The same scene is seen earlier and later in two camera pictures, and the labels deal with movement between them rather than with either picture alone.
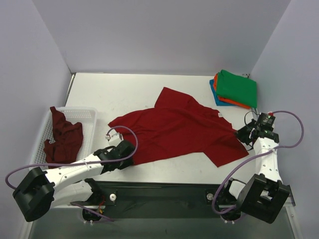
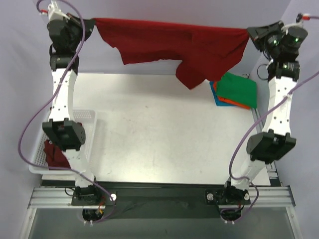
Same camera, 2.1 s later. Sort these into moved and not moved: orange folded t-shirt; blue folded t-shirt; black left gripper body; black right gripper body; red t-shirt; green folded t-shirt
Moved: black left gripper body; black right gripper body; red t-shirt
Not moved: blue folded t-shirt; orange folded t-shirt; green folded t-shirt
